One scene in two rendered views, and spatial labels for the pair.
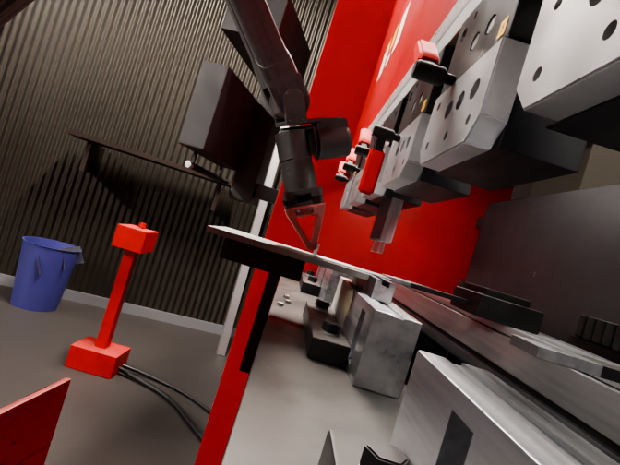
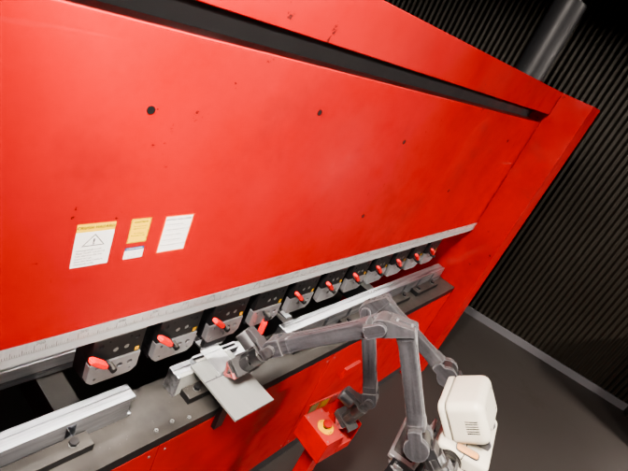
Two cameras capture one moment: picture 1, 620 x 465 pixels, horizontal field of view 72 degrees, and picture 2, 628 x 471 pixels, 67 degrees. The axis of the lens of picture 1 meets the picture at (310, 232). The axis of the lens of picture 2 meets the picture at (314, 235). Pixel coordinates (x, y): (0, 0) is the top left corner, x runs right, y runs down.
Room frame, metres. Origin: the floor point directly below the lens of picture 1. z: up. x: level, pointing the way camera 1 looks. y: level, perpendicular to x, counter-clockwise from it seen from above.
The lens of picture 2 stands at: (1.79, 0.76, 2.26)
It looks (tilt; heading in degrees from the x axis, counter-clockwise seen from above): 26 degrees down; 213
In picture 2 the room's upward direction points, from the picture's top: 25 degrees clockwise
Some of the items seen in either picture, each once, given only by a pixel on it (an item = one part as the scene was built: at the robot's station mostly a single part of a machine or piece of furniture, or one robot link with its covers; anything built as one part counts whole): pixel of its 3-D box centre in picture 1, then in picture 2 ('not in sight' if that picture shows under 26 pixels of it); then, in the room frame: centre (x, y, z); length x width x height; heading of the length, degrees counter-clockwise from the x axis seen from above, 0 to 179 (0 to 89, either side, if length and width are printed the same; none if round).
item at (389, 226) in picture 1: (384, 226); (214, 336); (0.76, -0.12, 1.09); 0.10 x 0.02 x 0.10; 2
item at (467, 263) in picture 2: not in sight; (444, 228); (-1.51, -0.37, 1.15); 0.85 x 0.25 x 2.30; 92
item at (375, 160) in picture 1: (378, 161); (263, 322); (0.61, -0.06, 1.16); 0.04 x 0.02 x 0.10; 92
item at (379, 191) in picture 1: (400, 159); (220, 312); (0.79, -0.12, 1.22); 0.15 x 0.09 x 0.17; 2
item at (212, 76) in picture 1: (223, 121); not in sight; (1.98, 0.53, 1.42); 0.45 x 0.12 x 0.36; 169
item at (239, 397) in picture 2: (289, 250); (232, 383); (0.76, 0.03, 1.00); 0.26 x 0.18 x 0.01; 92
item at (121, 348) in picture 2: (364, 184); (108, 347); (1.19, -0.11, 1.22); 0.15 x 0.09 x 0.17; 2
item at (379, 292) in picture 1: (371, 283); (215, 353); (0.72, -0.12, 0.99); 0.20 x 0.03 x 0.03; 2
